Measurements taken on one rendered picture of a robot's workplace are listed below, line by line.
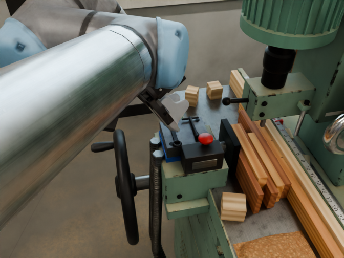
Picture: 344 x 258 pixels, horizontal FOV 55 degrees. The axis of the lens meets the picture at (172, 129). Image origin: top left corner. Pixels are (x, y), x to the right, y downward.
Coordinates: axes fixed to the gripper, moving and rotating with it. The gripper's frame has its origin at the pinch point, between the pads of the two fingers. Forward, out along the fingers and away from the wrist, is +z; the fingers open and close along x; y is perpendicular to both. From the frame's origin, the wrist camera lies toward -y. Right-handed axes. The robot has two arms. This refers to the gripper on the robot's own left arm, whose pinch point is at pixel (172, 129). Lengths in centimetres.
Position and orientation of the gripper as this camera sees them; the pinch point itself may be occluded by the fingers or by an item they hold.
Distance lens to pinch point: 64.2
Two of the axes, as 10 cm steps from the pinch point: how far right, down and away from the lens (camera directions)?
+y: 7.3, -6.8, 0.8
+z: 5.0, 6.0, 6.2
